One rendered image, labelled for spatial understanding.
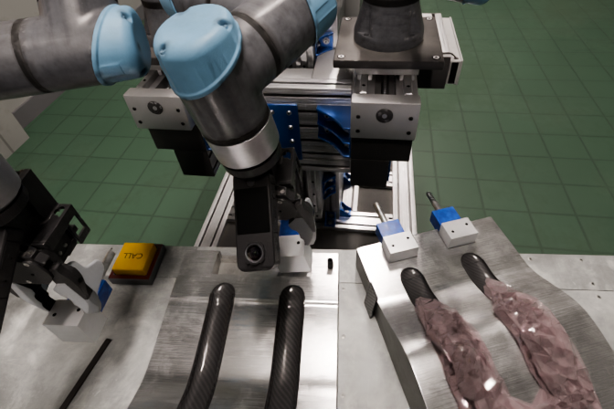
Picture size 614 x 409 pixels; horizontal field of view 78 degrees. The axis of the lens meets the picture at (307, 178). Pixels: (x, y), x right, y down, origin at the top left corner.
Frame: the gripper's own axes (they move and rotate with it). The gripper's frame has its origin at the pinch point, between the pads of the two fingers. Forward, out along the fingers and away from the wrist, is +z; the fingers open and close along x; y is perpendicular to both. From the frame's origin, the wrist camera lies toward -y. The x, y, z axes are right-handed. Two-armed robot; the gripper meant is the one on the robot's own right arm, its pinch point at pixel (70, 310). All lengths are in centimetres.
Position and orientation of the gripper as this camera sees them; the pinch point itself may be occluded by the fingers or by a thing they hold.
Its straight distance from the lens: 63.3
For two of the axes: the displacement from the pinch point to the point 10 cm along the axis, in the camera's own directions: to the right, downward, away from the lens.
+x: -10.0, 0.0, 0.9
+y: 0.7, -7.0, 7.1
